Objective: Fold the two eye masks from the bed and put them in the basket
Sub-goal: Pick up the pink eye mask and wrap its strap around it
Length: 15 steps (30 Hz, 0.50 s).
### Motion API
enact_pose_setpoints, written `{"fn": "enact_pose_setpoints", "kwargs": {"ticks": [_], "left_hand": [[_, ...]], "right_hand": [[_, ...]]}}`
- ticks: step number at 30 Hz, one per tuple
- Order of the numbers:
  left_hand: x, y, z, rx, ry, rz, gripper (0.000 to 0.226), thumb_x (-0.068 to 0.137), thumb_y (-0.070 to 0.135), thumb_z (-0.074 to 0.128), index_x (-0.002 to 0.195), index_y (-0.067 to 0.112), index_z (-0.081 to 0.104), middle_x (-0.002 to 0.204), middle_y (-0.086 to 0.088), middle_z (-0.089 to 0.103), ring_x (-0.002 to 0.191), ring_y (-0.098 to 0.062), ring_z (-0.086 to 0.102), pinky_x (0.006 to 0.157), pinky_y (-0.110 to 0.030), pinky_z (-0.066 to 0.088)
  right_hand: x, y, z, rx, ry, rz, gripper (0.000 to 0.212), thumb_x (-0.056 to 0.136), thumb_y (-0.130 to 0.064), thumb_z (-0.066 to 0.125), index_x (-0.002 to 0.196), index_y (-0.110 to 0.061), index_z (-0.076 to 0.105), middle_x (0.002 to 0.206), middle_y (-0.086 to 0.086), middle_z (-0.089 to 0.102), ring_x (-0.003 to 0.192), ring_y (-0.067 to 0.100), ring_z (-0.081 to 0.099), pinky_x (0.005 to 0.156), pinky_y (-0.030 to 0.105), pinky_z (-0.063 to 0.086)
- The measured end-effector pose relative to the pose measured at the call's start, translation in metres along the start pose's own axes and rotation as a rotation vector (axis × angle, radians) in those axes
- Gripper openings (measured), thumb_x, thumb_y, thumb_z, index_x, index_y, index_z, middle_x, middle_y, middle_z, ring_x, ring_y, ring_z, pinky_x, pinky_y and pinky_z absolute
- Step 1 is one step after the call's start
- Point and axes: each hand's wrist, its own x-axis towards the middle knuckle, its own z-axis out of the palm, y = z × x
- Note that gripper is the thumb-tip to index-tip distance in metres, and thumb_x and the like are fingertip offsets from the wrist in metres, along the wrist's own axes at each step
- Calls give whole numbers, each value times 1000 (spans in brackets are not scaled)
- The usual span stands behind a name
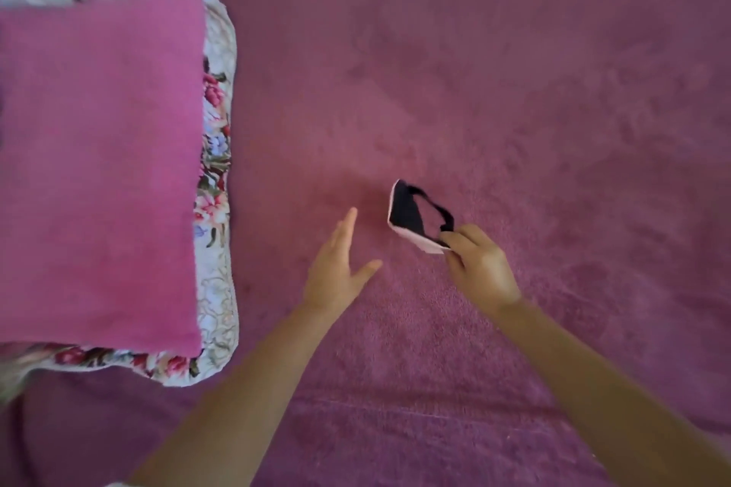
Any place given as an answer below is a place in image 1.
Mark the person's left hand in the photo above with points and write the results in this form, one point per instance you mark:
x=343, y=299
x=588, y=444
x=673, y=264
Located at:
x=330, y=275

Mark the person's right hand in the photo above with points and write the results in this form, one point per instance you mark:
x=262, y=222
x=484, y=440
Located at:
x=482, y=272

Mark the person's right fingers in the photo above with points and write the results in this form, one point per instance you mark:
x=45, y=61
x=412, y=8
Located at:
x=461, y=244

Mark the person's left thumb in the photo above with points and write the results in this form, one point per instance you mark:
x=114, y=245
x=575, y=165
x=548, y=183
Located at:
x=366, y=272

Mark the black and pink sleep mask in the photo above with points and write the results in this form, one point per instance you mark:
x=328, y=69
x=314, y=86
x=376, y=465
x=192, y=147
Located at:
x=406, y=212

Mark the person's right forearm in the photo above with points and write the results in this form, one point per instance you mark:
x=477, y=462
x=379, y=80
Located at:
x=605, y=406

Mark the person's left forearm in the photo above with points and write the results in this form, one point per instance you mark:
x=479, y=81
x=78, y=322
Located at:
x=240, y=406

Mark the floral print pillow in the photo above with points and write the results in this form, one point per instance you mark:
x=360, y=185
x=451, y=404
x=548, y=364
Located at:
x=216, y=275

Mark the pink fuzzy bed blanket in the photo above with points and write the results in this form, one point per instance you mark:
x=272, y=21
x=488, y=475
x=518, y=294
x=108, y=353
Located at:
x=514, y=75

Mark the pink folded towel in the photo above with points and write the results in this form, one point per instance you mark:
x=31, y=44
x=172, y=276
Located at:
x=97, y=161

